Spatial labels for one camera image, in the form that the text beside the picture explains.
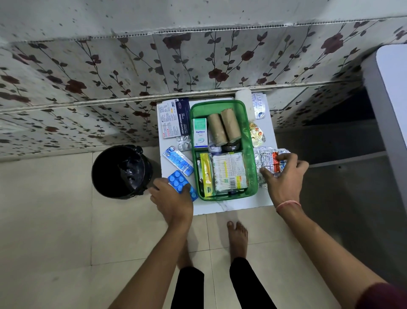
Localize person's left hand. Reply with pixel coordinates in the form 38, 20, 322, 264
148, 178, 194, 228

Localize person's right hand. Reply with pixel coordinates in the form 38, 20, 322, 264
259, 153, 310, 208

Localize silver blister pack red stripe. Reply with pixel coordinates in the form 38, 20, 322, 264
254, 147, 290, 188

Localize blue tablet blister pack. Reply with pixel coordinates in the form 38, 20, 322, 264
167, 170, 199, 202

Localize person's right forearm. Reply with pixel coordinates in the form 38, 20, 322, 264
277, 204, 387, 309

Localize person's left forearm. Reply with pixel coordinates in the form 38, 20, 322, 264
108, 220, 191, 309

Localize green plastic tray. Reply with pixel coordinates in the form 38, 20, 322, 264
190, 100, 259, 202

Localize blue pill strip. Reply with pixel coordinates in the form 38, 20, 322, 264
163, 146, 195, 177

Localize cotton swab packet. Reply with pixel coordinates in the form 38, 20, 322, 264
212, 152, 248, 192

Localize gold blister pack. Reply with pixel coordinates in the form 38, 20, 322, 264
249, 122, 266, 147

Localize black trash bin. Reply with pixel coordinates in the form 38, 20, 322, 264
92, 145, 154, 200

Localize yellow medicine box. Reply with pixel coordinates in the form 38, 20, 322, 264
200, 153, 216, 198

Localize clear blister pack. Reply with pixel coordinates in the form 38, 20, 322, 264
176, 135, 193, 152

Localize brown bandage roll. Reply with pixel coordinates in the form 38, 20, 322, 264
220, 108, 242, 144
207, 113, 228, 147

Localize white and green medicine box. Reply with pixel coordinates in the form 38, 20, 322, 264
192, 118, 209, 149

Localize silver tablet strip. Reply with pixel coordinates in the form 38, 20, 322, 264
252, 93, 266, 119

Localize white and navy dressing box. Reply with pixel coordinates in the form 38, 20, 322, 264
157, 98, 191, 139

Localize person's right foot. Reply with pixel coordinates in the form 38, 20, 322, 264
227, 221, 248, 263

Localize person's foot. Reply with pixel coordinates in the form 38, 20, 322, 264
176, 242, 193, 270
227, 221, 248, 263

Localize white gauze roll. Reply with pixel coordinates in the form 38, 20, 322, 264
235, 89, 256, 121

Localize person's left foot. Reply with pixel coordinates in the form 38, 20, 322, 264
176, 242, 193, 270

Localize black trousers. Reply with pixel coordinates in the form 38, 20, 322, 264
171, 257, 277, 309

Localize white furniture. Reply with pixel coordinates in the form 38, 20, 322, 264
362, 44, 407, 214

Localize maroon sleeve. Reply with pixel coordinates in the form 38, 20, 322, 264
354, 283, 407, 309

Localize pink thread bracelet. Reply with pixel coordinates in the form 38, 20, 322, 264
276, 200, 301, 213

